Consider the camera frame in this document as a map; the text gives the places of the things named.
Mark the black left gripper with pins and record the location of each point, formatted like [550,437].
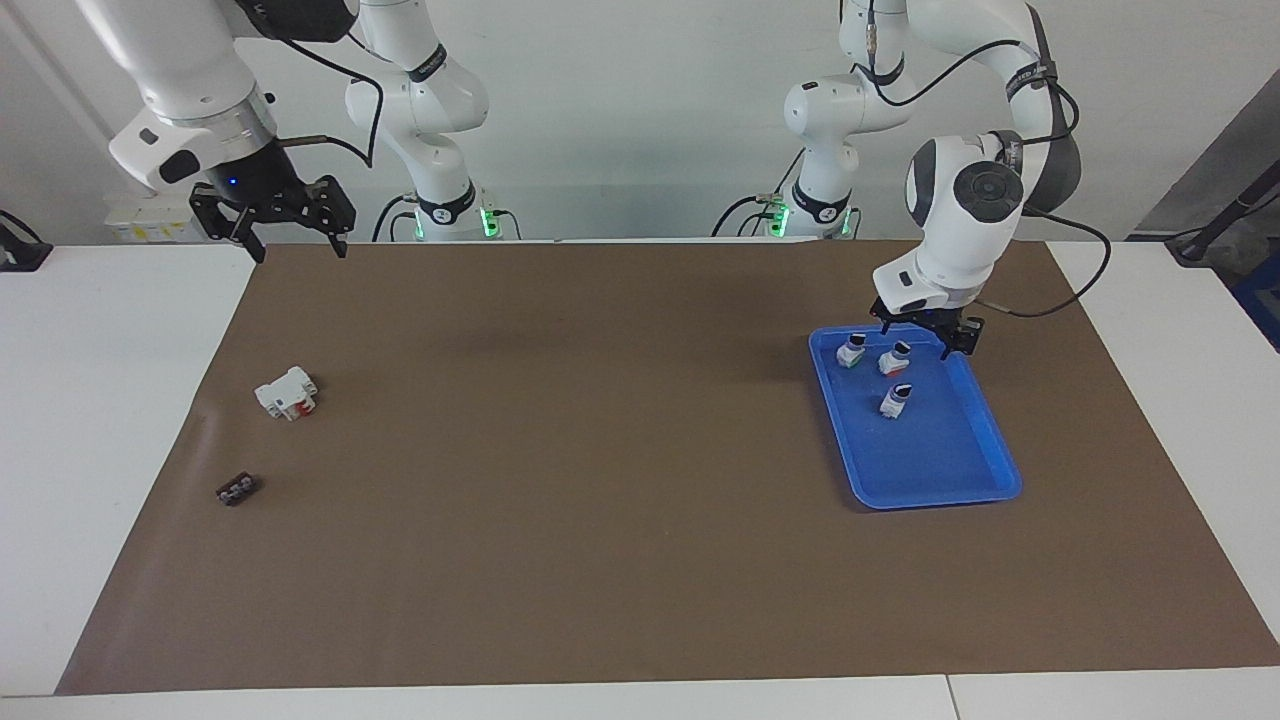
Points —
[925,320]

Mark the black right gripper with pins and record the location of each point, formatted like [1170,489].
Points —
[250,180]

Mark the white selector switch orange base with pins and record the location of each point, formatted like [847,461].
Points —
[895,402]

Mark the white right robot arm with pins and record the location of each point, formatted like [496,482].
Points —
[180,60]

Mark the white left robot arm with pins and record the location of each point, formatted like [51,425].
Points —
[950,250]

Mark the blue plastic tray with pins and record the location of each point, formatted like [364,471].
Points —
[940,455]

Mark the white power strip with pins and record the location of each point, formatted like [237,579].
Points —
[150,218]

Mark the white circuit breaker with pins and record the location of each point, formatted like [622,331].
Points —
[283,393]

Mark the black table clamp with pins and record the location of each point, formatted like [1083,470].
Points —
[20,255]

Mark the small black terminal block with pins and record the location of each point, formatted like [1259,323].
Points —
[238,490]

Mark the black stand pole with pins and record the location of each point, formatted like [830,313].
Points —
[1195,245]

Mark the blue box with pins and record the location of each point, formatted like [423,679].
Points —
[1262,300]

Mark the brown table mat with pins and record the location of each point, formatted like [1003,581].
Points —
[620,500]

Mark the white selector switch black knob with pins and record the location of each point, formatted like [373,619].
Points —
[893,360]
[851,352]

